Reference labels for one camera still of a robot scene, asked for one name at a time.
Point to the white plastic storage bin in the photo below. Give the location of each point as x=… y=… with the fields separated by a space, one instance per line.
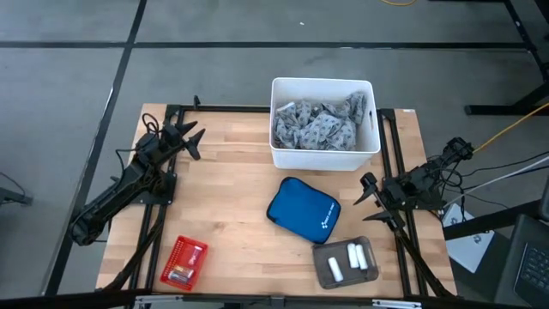
x=321 y=161

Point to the grey diamond-patterned cloth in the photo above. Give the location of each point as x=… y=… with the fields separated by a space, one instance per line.
x=317 y=126

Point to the black aluminium table frame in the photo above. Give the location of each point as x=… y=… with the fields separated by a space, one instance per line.
x=386 y=129

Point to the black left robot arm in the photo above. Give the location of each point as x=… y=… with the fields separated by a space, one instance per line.
x=111 y=197

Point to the black desk leg frame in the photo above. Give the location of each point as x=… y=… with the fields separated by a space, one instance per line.
x=506 y=110

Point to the white pink small bottle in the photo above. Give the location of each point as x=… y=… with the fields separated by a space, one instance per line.
x=195 y=255

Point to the white gauze roll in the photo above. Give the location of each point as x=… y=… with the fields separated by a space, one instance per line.
x=353 y=256
x=363 y=256

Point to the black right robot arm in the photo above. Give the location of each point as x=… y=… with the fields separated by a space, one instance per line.
x=418 y=186

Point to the black desk crossbar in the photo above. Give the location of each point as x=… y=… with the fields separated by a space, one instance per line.
x=493 y=221

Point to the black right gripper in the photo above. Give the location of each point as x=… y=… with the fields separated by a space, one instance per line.
x=392 y=197

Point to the red mesh basket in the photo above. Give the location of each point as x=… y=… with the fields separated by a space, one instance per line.
x=178 y=253

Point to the blue first aid pouch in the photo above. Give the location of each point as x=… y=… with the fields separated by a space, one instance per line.
x=300 y=208

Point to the black laptop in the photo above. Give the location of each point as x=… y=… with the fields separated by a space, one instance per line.
x=532 y=266

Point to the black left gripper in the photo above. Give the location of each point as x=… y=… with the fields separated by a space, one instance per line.
x=176 y=138

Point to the black silver camera mount bar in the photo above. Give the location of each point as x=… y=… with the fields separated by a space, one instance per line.
x=64 y=300

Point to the black chair base leg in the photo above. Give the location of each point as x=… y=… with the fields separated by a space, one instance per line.
x=13 y=196

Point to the white device box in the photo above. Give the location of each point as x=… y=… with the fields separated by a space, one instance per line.
x=467 y=249

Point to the white plastic cylinder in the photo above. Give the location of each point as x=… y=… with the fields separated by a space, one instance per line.
x=335 y=269

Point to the grey translucent tray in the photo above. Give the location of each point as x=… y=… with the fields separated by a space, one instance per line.
x=347 y=279

